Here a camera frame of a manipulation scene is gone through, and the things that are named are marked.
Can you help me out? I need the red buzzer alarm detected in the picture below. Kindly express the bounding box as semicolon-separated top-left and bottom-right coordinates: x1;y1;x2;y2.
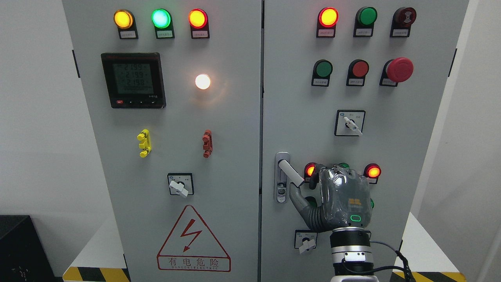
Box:
390;7;417;38

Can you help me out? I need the yellow indicator light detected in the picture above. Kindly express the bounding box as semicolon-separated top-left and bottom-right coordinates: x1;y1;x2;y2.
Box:
114;9;139;39

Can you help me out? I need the grey right cabinet door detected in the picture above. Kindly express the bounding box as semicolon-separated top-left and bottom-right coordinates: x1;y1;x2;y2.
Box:
261;0;469;282

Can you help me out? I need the grey left cabinet door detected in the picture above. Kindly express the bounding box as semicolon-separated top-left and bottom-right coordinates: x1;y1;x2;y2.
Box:
63;0;262;282

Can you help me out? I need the red lit indicator top right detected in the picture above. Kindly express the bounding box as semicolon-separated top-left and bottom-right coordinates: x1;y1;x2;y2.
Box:
316;7;339;38

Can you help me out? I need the green indicator top right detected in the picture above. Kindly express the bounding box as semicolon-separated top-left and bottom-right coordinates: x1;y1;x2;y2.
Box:
353;6;378;38

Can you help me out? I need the grey cabinet door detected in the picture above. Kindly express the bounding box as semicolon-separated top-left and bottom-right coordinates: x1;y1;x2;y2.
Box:
63;0;262;282
261;0;469;282

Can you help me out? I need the upper right selector switch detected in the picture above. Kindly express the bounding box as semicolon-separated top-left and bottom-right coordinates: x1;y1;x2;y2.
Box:
335;110;366;136

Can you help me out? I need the left door selector switch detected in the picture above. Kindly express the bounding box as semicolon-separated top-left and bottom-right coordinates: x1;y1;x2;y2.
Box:
167;173;195;198

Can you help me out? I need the white indicator light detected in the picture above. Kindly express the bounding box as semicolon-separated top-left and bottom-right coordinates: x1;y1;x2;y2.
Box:
195;74;211;90

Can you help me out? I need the green lit indicator light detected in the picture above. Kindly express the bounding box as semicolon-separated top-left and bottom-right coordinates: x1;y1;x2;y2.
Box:
151;9;175;39

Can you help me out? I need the red lit indicator middle left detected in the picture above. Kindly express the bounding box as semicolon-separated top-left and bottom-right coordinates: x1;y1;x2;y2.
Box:
304;162;316;183

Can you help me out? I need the black box lower left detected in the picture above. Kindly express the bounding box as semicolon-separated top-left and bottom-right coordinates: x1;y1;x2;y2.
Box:
0;215;55;282

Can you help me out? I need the red emergency stop button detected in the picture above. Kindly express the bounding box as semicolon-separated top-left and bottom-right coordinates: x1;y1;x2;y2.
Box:
379;57;414;87

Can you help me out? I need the green push button lower left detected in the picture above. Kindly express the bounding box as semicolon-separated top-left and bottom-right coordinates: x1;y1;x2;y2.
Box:
305;196;318;208

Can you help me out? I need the yellow terminal connector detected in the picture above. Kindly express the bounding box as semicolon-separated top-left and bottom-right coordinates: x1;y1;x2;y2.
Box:
137;128;152;158

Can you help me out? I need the green push button upper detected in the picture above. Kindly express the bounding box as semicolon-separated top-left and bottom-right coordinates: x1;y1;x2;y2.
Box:
311;59;333;87

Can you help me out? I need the red terminal connector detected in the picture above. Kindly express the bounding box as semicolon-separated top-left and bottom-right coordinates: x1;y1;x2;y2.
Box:
202;130;213;158

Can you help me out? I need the red electric warning sticker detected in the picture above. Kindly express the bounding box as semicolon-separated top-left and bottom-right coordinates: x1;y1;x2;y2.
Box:
156;205;231;272

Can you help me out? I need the silver door handle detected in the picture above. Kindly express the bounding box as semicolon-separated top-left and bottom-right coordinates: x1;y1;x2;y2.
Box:
274;152;305;204

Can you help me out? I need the red lit indicator light left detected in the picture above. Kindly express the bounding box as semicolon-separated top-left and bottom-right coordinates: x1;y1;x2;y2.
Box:
188;8;210;39

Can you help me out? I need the white platform with hazard stripes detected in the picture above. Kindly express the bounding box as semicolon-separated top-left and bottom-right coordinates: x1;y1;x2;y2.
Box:
58;213;466;282

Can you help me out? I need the lower white selector switch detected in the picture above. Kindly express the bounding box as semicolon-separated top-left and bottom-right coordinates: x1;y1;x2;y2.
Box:
294;229;318;255

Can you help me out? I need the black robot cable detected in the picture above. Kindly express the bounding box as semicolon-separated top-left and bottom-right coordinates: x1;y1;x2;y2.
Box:
370;241;416;282

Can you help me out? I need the grey robotic right hand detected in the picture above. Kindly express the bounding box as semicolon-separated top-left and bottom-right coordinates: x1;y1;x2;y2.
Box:
289;164;372;233

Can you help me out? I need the red push button upper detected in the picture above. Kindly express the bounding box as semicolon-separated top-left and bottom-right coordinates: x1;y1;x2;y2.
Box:
346;59;370;87

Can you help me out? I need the red lit indicator middle right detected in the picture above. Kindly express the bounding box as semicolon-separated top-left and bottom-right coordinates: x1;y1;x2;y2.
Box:
364;163;382;184

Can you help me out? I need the black digital power meter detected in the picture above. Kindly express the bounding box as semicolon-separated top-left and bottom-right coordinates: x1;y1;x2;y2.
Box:
101;53;166;108

